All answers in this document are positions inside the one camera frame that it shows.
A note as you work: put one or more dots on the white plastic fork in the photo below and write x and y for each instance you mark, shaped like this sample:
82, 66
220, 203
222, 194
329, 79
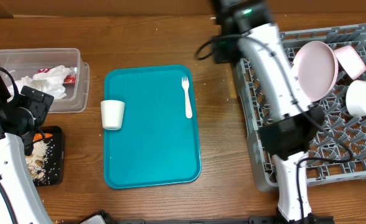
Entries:
188, 108

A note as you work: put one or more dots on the large pink plate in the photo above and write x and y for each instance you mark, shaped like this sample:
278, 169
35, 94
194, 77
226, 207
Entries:
316, 67

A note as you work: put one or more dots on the pink bowl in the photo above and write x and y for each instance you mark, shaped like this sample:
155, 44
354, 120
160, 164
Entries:
350, 61

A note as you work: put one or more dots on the white paper cup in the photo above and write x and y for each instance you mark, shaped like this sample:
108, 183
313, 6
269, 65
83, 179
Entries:
112, 112

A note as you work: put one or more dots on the white bowl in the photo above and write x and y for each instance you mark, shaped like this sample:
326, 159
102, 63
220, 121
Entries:
356, 98

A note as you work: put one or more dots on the red snack wrapper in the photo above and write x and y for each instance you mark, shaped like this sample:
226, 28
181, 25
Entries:
69, 77

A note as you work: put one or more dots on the white napkin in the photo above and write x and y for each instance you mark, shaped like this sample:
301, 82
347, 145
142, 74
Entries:
58, 91

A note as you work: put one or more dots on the orange carrot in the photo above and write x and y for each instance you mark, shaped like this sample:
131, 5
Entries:
40, 136

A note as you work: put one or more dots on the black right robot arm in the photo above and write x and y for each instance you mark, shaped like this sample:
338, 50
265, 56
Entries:
249, 28

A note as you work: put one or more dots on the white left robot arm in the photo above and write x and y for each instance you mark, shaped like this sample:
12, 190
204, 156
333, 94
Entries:
21, 115

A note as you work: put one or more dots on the clear plastic waste bin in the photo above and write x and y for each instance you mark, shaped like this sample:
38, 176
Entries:
22, 63

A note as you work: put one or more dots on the black food waste tray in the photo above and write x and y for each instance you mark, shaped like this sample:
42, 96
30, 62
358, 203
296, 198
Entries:
54, 165

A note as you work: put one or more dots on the teal plastic serving tray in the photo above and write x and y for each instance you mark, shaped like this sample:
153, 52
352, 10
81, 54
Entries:
157, 144

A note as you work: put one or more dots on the grey plastic dish rack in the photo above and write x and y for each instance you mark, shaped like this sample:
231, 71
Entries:
338, 121

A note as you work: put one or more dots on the pile of white rice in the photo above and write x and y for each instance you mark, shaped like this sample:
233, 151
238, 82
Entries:
41, 151

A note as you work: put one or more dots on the pile of peanuts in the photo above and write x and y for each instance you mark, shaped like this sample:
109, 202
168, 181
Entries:
35, 168

